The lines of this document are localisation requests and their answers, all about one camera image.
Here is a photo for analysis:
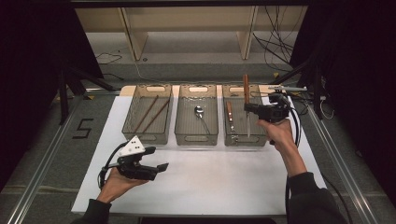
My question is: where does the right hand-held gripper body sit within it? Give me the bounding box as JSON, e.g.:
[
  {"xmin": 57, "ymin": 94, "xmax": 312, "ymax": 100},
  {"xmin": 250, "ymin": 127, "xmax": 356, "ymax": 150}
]
[{"xmin": 258, "ymin": 85, "xmax": 308, "ymax": 124}]

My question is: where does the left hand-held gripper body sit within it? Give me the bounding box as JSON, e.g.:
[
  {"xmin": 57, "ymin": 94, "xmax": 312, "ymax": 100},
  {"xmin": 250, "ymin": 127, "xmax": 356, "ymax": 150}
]
[{"xmin": 116, "ymin": 135, "xmax": 159, "ymax": 182}]

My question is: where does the translucent grey storage bin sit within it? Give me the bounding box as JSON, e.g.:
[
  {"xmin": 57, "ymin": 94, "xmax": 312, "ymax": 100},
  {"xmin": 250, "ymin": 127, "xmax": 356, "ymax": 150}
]
[
  {"xmin": 174, "ymin": 83, "xmax": 219, "ymax": 147},
  {"xmin": 221, "ymin": 83, "xmax": 272, "ymax": 147},
  {"xmin": 121, "ymin": 83, "xmax": 174, "ymax": 146}
]

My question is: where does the wooden-handled metal fork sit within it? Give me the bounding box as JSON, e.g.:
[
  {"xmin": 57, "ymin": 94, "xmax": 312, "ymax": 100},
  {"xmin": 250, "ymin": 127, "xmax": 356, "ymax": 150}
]
[{"xmin": 225, "ymin": 100, "xmax": 239, "ymax": 145}]

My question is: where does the brown wooden chopstick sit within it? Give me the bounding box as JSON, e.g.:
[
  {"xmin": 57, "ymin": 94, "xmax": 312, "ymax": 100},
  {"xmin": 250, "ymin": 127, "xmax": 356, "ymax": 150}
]
[
  {"xmin": 142, "ymin": 99, "xmax": 171, "ymax": 133},
  {"xmin": 133, "ymin": 94, "xmax": 160, "ymax": 133}
]

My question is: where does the metal spoon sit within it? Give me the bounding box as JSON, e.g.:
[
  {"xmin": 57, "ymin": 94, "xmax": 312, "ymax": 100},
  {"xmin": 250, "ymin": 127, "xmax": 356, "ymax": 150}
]
[{"xmin": 193, "ymin": 105, "xmax": 211, "ymax": 135}]

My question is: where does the person's right hand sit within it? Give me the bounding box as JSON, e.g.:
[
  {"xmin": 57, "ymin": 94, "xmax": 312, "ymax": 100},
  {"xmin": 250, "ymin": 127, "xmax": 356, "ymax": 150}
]
[{"xmin": 256, "ymin": 119, "xmax": 297, "ymax": 154}]

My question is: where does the person's left hand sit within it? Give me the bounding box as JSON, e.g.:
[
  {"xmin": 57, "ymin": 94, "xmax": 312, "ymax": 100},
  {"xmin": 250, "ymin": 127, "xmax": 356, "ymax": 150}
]
[{"xmin": 95, "ymin": 167, "xmax": 149, "ymax": 204}]

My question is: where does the black metal stand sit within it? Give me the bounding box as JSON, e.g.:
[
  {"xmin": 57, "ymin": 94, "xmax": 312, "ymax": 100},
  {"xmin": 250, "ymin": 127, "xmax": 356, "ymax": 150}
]
[
  {"xmin": 270, "ymin": 58, "xmax": 325, "ymax": 121},
  {"xmin": 57, "ymin": 65, "xmax": 117, "ymax": 126}
]

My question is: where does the black curtain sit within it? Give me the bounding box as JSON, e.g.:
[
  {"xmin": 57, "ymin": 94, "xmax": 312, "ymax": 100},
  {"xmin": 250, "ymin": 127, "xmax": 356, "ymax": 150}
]
[
  {"xmin": 0, "ymin": 0, "xmax": 105, "ymax": 190},
  {"xmin": 289, "ymin": 0, "xmax": 396, "ymax": 200}
]

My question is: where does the light wooden shelf unit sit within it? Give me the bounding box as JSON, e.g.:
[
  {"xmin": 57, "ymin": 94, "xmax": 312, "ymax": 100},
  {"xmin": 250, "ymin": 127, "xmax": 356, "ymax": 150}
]
[{"xmin": 74, "ymin": 5, "xmax": 309, "ymax": 62}]

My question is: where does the left hand-held gripper black cable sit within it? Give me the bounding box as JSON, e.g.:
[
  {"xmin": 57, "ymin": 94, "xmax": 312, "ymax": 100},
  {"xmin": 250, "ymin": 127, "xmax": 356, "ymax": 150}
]
[{"xmin": 97, "ymin": 142, "xmax": 129, "ymax": 189}]

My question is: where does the white cable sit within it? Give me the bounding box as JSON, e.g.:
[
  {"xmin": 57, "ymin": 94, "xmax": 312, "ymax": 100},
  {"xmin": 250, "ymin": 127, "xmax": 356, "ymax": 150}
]
[{"xmin": 319, "ymin": 94, "xmax": 336, "ymax": 121}]

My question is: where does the bundle of black cables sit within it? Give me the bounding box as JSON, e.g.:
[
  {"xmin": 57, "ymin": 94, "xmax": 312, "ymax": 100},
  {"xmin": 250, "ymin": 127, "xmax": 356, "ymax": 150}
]
[{"xmin": 251, "ymin": 5, "xmax": 310, "ymax": 73}]

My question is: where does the aluminium floor rail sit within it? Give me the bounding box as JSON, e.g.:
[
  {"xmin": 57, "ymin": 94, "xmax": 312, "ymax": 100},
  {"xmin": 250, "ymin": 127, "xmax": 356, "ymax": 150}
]
[
  {"xmin": 5, "ymin": 98, "xmax": 82, "ymax": 224},
  {"xmin": 305, "ymin": 104, "xmax": 379, "ymax": 224}
]

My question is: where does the thin black floor cable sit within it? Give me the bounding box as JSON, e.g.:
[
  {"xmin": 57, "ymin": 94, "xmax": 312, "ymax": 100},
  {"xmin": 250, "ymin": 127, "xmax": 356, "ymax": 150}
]
[{"xmin": 94, "ymin": 50, "xmax": 124, "ymax": 66}]

